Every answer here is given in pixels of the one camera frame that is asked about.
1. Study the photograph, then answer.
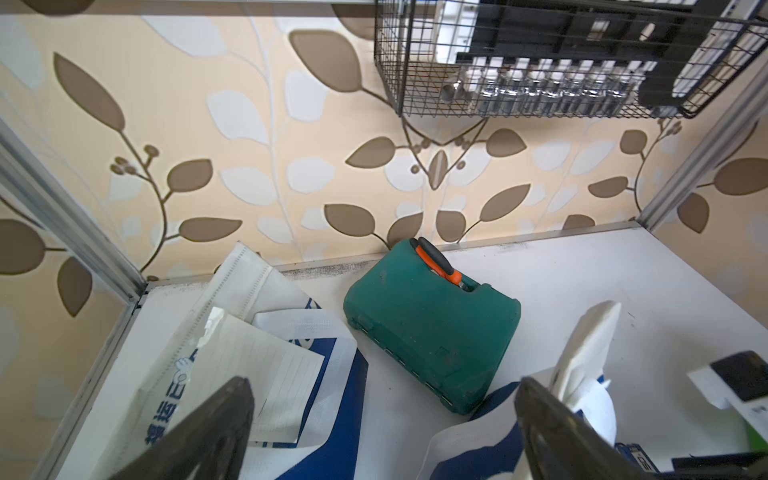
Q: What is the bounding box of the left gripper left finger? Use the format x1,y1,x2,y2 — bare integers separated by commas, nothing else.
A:
112,376,254,479

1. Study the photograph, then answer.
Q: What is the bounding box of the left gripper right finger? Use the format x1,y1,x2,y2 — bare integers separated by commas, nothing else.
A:
514,377,652,479

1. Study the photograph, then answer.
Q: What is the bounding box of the blue white bag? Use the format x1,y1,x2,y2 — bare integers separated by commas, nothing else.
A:
418,300,623,479
95,244,368,479

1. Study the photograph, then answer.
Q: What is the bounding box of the white receipt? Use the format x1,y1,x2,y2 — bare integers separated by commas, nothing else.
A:
170,307,324,443

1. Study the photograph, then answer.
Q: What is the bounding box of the blue black stapler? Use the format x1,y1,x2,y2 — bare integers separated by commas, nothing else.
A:
614,443,659,474

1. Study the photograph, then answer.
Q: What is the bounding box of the green plastic tool case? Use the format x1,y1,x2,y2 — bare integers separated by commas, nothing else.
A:
343,238,521,415

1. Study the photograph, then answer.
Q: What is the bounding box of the orange black screwdriver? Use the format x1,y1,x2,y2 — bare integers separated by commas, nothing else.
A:
409,237,472,292

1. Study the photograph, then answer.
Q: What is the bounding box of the back wire basket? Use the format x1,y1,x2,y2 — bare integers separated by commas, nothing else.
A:
374,1,767,119

